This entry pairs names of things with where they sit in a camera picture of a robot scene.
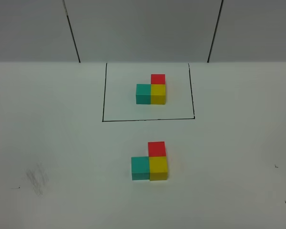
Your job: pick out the template green block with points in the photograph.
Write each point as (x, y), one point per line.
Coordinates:
(143, 94)

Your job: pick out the template yellow block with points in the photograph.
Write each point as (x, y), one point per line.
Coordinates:
(158, 94)

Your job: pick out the template red block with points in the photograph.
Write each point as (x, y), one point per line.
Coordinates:
(158, 79)

